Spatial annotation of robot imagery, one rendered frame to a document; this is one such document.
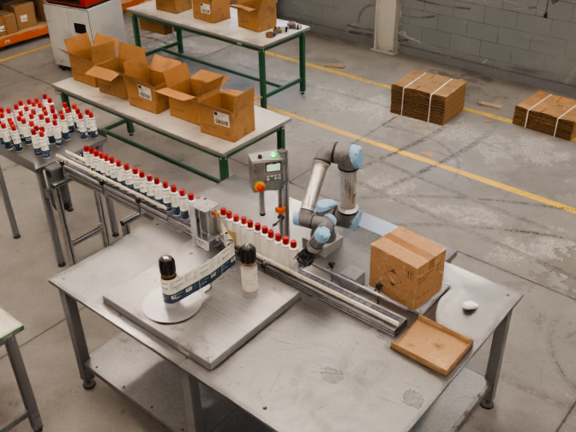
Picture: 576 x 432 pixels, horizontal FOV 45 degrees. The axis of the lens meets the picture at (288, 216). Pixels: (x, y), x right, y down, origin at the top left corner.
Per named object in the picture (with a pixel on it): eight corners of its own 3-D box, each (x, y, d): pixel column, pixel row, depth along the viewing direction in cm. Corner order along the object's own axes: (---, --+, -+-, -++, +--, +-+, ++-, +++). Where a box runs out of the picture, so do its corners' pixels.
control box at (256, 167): (249, 184, 379) (247, 153, 369) (279, 180, 383) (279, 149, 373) (253, 194, 371) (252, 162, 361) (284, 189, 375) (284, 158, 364)
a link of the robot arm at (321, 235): (334, 230, 351) (328, 241, 345) (325, 242, 359) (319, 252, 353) (321, 221, 351) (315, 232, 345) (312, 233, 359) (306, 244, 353)
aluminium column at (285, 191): (279, 255, 402) (276, 151, 365) (284, 250, 405) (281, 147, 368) (285, 257, 399) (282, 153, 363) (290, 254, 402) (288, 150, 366)
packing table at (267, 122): (68, 159, 682) (51, 84, 639) (132, 130, 732) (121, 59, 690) (229, 240, 560) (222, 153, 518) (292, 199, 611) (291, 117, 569)
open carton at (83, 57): (62, 82, 643) (53, 42, 622) (99, 68, 672) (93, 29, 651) (88, 92, 622) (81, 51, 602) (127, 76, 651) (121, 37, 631)
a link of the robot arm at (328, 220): (317, 209, 362) (309, 223, 355) (338, 214, 358) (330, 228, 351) (317, 220, 367) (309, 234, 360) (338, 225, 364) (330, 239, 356)
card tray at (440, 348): (390, 347, 336) (390, 341, 334) (417, 319, 353) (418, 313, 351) (446, 376, 320) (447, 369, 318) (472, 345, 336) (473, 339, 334)
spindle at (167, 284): (159, 303, 358) (153, 258, 342) (172, 294, 363) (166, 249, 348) (171, 310, 353) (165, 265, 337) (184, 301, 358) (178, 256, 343)
